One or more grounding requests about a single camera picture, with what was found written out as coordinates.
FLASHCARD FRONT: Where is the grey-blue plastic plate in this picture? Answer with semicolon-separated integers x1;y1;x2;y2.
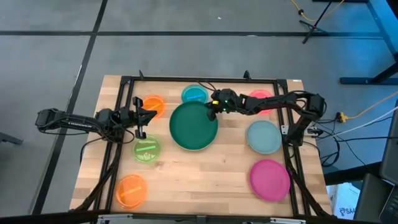
246;119;283;156

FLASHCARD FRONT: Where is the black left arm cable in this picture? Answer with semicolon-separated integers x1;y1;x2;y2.
80;132;137;163

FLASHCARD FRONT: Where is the large orange transparent plate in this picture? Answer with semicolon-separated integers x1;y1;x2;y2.
115;174;148;210

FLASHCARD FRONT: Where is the blue desk frame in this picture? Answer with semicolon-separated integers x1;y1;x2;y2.
312;0;398;85

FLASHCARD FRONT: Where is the black tripod stand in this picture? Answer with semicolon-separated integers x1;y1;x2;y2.
299;0;333;45

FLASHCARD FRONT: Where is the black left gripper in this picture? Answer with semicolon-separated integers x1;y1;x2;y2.
119;96;158;140

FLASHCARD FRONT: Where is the teal transparent plate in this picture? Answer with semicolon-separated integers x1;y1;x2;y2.
181;84;209;104

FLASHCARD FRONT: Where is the black furniture foot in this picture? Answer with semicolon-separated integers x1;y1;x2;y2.
0;131;24;146

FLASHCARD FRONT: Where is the thin yellow cable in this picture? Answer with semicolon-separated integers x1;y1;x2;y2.
290;0;346;22

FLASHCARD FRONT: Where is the small orange transparent plate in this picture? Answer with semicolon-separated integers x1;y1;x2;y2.
142;95;167;119

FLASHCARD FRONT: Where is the white cardboard box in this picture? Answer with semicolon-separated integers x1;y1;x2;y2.
326;182;361;218

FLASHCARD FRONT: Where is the pink transparent plate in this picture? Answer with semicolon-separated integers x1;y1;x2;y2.
248;89;274;115

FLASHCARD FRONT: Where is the large dark green plate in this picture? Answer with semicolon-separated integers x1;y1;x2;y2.
169;101;219;152

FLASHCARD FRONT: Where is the yellow extension cable with plug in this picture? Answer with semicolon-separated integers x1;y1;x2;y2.
337;91;398;122

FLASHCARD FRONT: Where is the silver arm base bracket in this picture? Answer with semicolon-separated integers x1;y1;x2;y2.
281;124;324;138

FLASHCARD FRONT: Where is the magenta plastic plate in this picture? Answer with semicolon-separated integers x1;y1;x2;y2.
248;158;292;203

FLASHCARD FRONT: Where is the green transparent plate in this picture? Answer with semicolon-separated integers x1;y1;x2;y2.
132;134;162;164

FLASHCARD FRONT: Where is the black floor cable bundle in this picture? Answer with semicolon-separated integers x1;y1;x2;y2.
310;116;385;169

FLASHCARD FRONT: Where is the white cable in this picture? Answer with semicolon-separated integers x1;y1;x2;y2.
329;105;398;138

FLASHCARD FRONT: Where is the black aluminium table frame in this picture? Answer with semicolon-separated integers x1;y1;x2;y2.
70;74;336;224

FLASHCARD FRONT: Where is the black monitor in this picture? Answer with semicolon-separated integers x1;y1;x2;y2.
353;99;398;224

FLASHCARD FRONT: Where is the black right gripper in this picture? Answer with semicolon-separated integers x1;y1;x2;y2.
203;88;242;122

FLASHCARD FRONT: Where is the black desk foot bar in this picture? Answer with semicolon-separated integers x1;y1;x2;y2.
323;161;383;186

